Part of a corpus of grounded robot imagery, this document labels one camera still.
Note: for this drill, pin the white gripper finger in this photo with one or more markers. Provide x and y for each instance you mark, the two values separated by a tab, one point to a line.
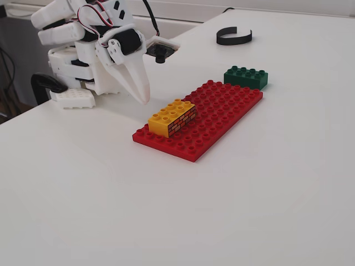
140	80
116	69

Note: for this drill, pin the black wrist camera white mount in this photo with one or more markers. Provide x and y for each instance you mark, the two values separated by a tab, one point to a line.
162	50

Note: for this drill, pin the red lego baseplate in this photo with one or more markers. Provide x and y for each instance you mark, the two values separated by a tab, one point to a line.
219	116

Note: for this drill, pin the black table clamp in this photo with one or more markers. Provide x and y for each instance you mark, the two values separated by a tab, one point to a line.
44	83

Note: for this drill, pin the yellow lego brick brick print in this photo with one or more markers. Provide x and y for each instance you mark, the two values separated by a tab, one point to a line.
172	117

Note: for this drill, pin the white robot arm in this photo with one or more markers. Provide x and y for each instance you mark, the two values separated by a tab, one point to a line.
59	34

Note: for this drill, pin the green lego brick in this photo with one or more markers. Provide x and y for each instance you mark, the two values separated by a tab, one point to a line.
245	77

